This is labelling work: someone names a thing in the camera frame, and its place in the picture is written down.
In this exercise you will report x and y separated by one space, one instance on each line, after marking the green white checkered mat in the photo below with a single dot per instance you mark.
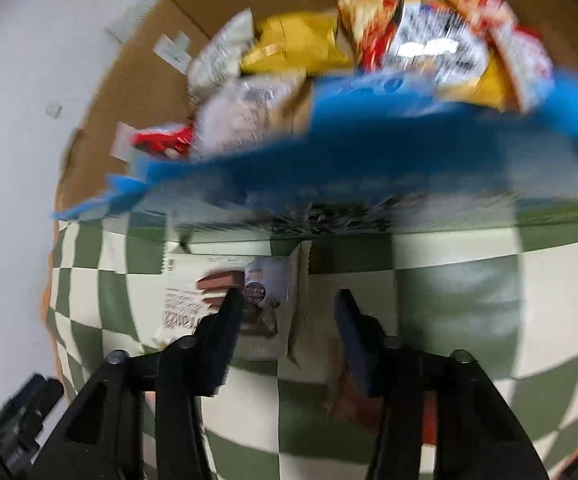
469 285

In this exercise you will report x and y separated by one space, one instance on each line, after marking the yellow red instant noodle packet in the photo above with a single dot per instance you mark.
419 40

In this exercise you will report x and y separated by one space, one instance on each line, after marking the orange panda snack packet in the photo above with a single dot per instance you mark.
524 60

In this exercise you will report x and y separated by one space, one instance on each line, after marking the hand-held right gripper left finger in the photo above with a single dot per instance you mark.
229 320

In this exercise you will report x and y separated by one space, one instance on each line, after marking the red triangular snack packet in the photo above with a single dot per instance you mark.
161 140

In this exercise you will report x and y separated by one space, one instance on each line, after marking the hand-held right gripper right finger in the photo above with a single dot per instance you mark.
351 330

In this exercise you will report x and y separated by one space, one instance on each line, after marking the clear pink snack packet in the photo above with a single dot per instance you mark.
249 115

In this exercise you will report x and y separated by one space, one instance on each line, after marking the cardboard box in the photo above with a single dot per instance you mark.
369 160

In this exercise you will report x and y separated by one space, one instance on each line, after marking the white wafer packet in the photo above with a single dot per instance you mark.
189 305

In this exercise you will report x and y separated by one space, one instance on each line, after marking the white wall socket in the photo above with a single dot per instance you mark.
54 109

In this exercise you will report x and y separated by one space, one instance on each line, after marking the yellow snack packet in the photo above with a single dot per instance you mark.
294 42

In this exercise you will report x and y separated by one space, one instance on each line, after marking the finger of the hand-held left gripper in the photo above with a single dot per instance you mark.
39 390

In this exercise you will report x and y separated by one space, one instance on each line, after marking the brown snack packet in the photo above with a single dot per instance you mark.
341 395

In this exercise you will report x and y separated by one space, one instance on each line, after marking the white silver snack packet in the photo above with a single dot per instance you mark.
224 55

